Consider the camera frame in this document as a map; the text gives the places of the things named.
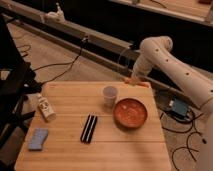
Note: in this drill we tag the grey metal rail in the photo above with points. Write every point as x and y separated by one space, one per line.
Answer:
107 23

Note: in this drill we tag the black chair frame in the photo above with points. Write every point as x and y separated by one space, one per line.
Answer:
13 90

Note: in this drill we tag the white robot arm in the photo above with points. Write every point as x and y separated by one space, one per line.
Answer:
156 52

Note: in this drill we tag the white object on rail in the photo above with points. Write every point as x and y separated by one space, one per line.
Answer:
58 15

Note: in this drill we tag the blue power box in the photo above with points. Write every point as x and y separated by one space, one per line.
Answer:
178 108

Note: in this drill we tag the blue sponge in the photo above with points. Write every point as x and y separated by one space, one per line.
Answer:
38 138

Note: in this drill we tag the white squeeze bottle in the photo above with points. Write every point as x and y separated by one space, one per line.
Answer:
46 108

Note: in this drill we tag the black striped rectangular block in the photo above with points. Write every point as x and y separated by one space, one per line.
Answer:
89 128

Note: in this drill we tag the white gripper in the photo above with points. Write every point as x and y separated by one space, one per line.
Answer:
141 68

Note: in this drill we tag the orange round bowl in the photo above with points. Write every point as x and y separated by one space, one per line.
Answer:
130 113

